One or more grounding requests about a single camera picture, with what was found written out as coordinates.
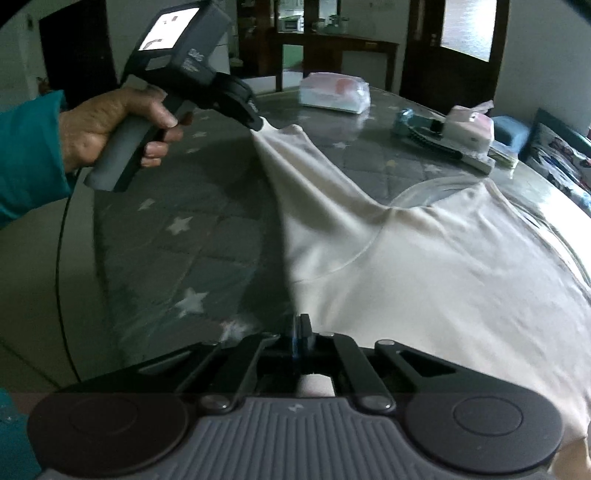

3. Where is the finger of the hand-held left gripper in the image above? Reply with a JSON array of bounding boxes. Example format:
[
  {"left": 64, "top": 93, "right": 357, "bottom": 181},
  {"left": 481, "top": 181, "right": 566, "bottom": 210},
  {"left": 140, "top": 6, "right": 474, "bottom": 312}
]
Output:
[{"left": 221, "top": 74, "right": 267, "bottom": 134}]

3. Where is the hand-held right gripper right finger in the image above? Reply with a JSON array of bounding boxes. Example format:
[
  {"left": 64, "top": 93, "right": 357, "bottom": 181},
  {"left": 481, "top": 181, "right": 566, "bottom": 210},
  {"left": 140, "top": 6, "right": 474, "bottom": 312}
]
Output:
[{"left": 300, "top": 314, "right": 468, "bottom": 412}]

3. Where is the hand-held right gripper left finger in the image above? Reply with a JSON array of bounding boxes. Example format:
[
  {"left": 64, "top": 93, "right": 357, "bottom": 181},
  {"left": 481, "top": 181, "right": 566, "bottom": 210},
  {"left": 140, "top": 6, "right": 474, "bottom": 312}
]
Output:
[{"left": 81, "top": 316, "right": 300, "bottom": 412}]

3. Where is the cream white shirt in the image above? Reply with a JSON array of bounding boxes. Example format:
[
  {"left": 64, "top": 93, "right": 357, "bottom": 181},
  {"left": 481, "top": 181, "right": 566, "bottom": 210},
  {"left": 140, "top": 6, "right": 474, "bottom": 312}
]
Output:
[{"left": 252, "top": 124, "right": 591, "bottom": 480}]

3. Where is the person's left forearm teal sleeve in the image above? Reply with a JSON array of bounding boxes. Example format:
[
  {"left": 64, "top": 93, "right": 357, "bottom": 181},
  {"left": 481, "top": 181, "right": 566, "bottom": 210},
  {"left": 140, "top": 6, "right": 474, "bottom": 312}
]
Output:
[{"left": 0, "top": 89, "right": 71, "bottom": 230}]

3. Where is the person's left hand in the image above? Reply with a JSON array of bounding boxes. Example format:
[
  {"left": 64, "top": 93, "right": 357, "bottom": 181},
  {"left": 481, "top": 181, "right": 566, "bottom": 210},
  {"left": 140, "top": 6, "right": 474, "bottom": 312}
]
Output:
[{"left": 59, "top": 87, "right": 185, "bottom": 175}]

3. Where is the white plastic-wrapped package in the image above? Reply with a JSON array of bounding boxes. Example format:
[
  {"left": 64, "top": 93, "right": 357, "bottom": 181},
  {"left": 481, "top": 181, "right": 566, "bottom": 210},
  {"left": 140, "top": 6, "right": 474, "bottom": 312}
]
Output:
[{"left": 299, "top": 71, "right": 371, "bottom": 114}]

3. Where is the dark wooden console table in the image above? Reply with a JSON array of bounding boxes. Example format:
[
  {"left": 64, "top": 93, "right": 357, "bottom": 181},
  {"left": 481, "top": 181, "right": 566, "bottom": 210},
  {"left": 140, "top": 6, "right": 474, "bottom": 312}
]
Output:
[{"left": 267, "top": 31, "right": 400, "bottom": 93}]

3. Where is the grey star-print table cover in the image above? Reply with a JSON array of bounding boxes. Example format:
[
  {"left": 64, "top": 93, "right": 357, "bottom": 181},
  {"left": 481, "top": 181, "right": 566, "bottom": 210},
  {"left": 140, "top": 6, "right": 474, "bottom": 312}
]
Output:
[{"left": 92, "top": 85, "right": 568, "bottom": 365}]

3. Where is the teal brush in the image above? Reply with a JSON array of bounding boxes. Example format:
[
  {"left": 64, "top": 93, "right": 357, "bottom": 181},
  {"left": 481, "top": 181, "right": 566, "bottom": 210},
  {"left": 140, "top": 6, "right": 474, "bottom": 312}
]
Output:
[{"left": 392, "top": 108, "right": 496, "bottom": 174}]

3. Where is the dark wooden door with window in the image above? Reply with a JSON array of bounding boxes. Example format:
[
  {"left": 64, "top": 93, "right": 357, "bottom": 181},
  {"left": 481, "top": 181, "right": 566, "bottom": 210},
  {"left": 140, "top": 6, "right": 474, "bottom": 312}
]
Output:
[{"left": 399, "top": 0, "right": 510, "bottom": 112}]

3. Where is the white and pink box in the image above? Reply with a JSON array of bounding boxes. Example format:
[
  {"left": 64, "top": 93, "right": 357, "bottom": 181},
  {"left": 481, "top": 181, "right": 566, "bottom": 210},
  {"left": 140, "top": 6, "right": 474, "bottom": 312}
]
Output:
[{"left": 444, "top": 104, "right": 496, "bottom": 156}]

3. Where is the blue plastic container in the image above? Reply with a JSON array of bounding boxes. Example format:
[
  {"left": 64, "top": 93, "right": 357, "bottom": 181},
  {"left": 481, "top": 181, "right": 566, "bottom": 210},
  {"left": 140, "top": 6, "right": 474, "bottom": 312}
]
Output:
[{"left": 490, "top": 115, "right": 530, "bottom": 160}]

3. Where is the person's teal clothing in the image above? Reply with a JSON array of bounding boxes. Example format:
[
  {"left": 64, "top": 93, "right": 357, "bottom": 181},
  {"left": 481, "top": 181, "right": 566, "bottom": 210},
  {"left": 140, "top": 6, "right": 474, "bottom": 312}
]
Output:
[{"left": 0, "top": 387, "right": 43, "bottom": 480}]

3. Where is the patterned cushion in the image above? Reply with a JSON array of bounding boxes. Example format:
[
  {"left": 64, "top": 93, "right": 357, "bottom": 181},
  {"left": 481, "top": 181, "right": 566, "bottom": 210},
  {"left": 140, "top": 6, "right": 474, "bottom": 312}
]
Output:
[{"left": 522, "top": 108, "right": 591, "bottom": 209}]

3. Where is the black cable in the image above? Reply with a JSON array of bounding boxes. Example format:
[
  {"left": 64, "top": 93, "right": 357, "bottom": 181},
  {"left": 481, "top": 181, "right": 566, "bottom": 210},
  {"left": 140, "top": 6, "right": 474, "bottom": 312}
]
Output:
[{"left": 54, "top": 170, "right": 85, "bottom": 385}]

